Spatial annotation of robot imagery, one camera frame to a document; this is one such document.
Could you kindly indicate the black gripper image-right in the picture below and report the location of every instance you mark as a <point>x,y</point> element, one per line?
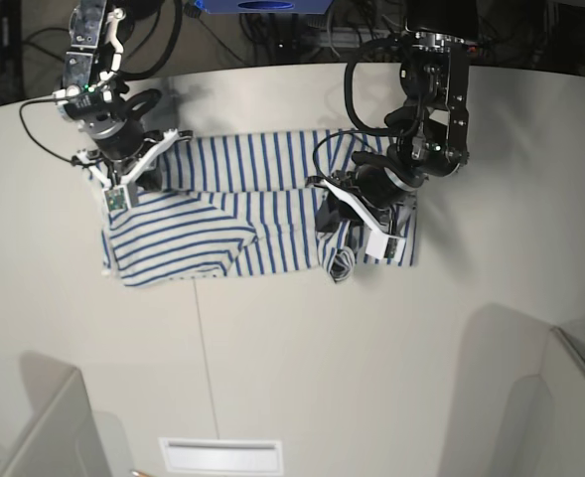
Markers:
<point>381,180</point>

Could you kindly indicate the blue white striped T-shirt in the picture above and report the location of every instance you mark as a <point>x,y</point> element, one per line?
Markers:
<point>237,206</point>

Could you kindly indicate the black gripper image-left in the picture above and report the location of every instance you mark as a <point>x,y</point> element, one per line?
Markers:
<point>117,130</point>

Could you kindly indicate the white table cable grommet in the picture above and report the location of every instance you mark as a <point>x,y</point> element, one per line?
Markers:
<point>223,457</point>

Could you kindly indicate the grey partition image-left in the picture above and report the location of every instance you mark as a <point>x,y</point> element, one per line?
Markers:
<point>47,427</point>

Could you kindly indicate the black computer tower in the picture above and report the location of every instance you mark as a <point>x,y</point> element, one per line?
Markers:
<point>11,48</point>

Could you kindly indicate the blue box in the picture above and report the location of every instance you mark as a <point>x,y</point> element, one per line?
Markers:
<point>264,6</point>

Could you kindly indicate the grey partition image-right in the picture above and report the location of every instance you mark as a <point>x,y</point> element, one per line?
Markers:
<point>518,407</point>

